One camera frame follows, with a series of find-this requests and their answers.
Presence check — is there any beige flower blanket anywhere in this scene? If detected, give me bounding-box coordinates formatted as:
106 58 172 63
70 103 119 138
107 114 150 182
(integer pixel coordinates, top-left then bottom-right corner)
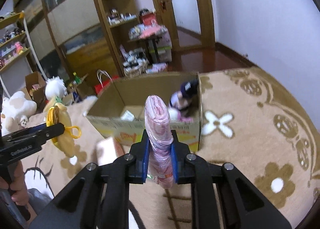
22 67 319 228

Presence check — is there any white round plush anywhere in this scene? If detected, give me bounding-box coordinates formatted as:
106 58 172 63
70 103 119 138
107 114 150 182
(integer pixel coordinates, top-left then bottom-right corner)
44 76 67 100

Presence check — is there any purple white-haired plush doll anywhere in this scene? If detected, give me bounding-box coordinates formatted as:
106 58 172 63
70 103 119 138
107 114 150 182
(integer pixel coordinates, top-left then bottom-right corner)
169 79 199 117

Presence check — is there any pink plush toy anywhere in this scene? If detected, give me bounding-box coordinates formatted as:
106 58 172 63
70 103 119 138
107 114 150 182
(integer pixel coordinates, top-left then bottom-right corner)
178 116 194 123

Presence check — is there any small cardboard box on floor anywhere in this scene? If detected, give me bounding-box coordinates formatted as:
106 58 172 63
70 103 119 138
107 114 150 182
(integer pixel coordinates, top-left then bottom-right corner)
145 62 168 74

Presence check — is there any pink cloth on table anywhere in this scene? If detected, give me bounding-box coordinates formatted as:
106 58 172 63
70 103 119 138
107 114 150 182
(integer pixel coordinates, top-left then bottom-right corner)
139 25 168 39

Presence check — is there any large white cow plush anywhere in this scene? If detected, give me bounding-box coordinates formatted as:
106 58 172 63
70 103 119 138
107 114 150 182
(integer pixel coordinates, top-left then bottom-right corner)
1 91 37 136

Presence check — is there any wooden corner shelf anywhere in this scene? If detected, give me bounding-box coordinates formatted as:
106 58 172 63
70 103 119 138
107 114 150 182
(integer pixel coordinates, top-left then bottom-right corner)
94 0 139 76

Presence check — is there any pink tissue pack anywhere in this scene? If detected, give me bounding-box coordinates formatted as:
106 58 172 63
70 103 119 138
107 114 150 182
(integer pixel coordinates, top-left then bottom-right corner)
144 95 174 189

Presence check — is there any white figurine shelf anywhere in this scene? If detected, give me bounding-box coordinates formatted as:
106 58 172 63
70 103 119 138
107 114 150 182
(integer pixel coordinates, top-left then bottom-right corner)
1 11 46 97

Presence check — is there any red paper gift bag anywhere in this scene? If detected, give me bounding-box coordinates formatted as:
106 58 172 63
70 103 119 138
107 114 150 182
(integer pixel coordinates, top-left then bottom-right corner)
94 69 119 94

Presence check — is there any lace-trimmed basket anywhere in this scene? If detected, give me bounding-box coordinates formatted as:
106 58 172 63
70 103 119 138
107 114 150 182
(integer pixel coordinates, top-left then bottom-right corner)
123 57 149 78

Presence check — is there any open cardboard box left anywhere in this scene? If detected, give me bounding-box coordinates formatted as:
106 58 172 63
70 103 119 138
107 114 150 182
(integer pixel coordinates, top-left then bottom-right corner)
22 72 46 111

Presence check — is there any red box on table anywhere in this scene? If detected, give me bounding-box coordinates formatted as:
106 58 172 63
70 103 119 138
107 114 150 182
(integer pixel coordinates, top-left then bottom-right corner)
139 12 158 26

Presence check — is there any open cardboard box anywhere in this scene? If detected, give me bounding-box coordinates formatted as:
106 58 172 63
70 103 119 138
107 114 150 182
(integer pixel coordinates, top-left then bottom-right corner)
22 72 46 111
87 72 202 152

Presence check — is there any wooden wardrobe cabinet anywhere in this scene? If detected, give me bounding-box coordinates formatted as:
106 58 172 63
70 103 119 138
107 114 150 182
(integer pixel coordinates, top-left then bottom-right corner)
13 0 120 86

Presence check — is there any green glass bottle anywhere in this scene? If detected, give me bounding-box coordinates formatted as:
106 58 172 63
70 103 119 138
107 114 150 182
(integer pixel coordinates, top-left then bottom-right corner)
73 72 82 84

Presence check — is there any pink swirl roll plush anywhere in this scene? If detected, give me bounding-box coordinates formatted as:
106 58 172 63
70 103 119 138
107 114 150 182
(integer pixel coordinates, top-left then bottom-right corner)
96 137 125 166

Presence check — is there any white plush with yellow pompoms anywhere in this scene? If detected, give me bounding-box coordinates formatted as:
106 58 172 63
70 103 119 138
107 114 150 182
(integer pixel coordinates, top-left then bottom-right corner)
168 107 181 121

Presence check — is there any clear plastic storage bin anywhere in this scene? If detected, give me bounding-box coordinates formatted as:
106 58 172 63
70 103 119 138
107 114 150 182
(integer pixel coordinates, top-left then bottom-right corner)
150 46 172 63

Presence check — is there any person left hand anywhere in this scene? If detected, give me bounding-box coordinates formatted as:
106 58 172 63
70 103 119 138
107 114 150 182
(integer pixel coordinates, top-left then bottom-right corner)
0 160 29 206

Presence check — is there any small black side table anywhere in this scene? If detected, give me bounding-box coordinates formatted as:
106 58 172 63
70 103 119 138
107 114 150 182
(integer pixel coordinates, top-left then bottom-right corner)
128 32 172 63

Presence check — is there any wooden glass door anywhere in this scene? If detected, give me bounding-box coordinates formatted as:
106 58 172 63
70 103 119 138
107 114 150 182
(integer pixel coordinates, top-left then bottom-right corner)
153 0 215 51

